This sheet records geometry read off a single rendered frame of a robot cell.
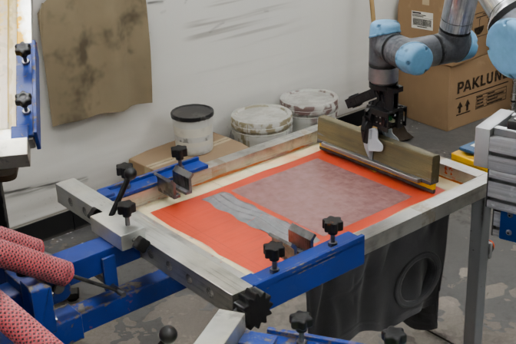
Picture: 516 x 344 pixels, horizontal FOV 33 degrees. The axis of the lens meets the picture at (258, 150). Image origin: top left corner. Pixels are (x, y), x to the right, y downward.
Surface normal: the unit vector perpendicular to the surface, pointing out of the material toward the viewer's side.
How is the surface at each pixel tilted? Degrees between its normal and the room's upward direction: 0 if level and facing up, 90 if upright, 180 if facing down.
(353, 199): 0
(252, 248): 0
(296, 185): 0
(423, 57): 92
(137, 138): 90
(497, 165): 90
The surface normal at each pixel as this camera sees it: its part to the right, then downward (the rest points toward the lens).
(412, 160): -0.77, 0.22
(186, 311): -0.04, -0.92
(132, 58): 0.60, 0.28
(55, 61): 0.36, 0.33
